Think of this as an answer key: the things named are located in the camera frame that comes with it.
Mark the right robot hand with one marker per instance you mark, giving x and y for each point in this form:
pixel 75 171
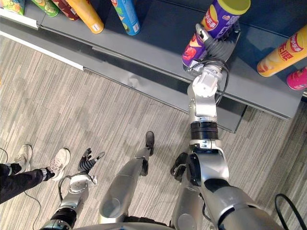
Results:
pixel 219 49

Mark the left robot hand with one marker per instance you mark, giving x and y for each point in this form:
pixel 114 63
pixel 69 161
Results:
pixel 85 164

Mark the purple chips can yellow lid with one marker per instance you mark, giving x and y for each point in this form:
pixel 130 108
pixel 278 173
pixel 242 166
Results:
pixel 221 20

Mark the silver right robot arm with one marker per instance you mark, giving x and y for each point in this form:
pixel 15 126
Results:
pixel 205 112

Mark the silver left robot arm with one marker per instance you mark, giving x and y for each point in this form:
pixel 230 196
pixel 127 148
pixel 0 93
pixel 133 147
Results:
pixel 72 191

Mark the grey metal shelf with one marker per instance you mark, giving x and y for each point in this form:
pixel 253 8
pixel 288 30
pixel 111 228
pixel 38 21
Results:
pixel 158 48

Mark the pink chips can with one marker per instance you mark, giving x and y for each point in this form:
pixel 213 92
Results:
pixel 298 80

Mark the blue chips can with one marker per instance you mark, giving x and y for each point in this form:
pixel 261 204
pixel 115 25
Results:
pixel 126 16

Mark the orange chips can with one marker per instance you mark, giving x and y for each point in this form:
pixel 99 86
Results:
pixel 87 14

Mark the dark red chips can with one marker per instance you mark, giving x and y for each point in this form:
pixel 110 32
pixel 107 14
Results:
pixel 66 9

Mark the green chips can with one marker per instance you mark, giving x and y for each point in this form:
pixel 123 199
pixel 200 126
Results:
pixel 46 7

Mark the person's white shoe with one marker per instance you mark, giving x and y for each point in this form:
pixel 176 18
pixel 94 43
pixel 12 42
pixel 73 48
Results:
pixel 60 161
pixel 24 155

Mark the silver left robot leg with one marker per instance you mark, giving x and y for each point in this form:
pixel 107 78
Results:
pixel 124 187

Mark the silver robot leg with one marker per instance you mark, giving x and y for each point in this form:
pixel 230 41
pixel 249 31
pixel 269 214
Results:
pixel 124 187
pixel 188 208

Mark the person's leg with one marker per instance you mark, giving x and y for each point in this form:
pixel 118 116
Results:
pixel 8 169
pixel 21 182

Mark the dark left robot foot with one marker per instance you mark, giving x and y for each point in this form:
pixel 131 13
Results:
pixel 150 140

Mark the dark robot foot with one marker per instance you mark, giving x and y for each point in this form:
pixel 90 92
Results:
pixel 150 140
pixel 178 165

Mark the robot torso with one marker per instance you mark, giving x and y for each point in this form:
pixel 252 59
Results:
pixel 124 225

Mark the dark right robot foot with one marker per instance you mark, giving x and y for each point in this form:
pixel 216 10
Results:
pixel 178 165

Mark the silver right robot leg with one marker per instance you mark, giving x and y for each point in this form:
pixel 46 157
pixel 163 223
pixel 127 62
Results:
pixel 188 208

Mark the green snack package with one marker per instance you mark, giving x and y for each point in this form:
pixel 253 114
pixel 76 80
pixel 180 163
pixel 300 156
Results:
pixel 14 6

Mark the white shelf price rail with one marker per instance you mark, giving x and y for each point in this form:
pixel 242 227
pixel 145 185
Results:
pixel 43 50
pixel 19 20

